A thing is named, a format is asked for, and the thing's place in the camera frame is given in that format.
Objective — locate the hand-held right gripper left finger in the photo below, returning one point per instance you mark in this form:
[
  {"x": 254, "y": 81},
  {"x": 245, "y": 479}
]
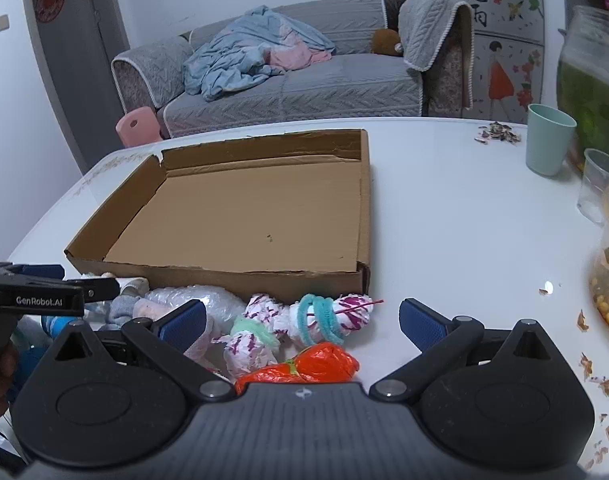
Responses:
[{"x": 184, "y": 322}]

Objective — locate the brown plush toy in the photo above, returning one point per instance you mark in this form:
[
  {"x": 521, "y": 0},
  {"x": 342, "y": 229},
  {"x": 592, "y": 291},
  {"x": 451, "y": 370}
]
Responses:
[{"x": 387, "y": 42}]

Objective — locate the purple print bundle green band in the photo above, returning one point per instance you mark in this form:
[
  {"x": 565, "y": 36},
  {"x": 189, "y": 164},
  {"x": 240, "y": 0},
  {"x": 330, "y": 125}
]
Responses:
[{"x": 249, "y": 345}]

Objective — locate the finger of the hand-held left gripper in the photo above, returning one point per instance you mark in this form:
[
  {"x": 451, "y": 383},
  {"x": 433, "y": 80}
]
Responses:
[
  {"x": 39, "y": 271},
  {"x": 99, "y": 290}
]

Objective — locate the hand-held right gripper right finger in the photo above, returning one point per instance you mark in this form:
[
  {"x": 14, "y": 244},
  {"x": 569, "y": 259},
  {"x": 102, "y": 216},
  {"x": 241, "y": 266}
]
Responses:
[{"x": 422, "y": 327}]

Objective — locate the orange plastic bundle green tie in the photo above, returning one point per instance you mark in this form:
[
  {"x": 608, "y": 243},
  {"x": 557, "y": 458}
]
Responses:
[{"x": 309, "y": 365}]

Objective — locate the flower decorated fridge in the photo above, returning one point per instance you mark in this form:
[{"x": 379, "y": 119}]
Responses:
[{"x": 504, "y": 35}]

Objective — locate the brown cardboard box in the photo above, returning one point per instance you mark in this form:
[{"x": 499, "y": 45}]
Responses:
[{"x": 244, "y": 215}]

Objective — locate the grey sofa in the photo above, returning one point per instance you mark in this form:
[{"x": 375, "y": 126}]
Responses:
[{"x": 309, "y": 95}]

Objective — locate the pile of seed shells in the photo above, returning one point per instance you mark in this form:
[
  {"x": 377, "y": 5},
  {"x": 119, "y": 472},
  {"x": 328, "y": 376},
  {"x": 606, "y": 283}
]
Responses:
[{"x": 497, "y": 132}]

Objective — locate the clear plastic cup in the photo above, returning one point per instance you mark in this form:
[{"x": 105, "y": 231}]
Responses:
[{"x": 597, "y": 187}]

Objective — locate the grey door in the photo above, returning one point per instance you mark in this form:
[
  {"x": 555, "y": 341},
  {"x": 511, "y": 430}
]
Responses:
[{"x": 79, "y": 45}]

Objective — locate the bubble wrap bundle purple band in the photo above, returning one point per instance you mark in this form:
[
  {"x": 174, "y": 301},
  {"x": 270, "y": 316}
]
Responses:
[{"x": 214, "y": 302}]

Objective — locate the pink plastic chair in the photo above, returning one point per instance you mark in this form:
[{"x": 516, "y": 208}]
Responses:
[{"x": 137, "y": 127}]

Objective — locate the grey knitted sofa throw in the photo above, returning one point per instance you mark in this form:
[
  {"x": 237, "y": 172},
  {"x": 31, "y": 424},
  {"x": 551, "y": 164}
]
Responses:
[{"x": 429, "y": 25}]

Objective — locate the scattered seed shells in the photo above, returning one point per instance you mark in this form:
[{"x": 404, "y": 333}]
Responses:
[{"x": 607, "y": 386}]

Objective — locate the white wall switch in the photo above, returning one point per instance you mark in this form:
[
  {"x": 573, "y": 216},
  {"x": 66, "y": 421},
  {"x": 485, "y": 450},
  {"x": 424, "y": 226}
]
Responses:
[{"x": 2, "y": 21}]

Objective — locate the light blue blanket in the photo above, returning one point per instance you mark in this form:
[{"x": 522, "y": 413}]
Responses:
[{"x": 239, "y": 55}]

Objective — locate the glass fish tank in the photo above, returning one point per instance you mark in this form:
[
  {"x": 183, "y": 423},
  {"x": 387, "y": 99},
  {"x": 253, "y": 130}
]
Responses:
[{"x": 594, "y": 85}]

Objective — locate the green cup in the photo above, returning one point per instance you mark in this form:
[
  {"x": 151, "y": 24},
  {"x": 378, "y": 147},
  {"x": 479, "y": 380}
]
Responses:
[{"x": 547, "y": 142}]

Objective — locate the grey sock bundle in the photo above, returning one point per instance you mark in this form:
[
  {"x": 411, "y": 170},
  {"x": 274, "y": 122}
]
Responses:
[{"x": 127, "y": 300}]

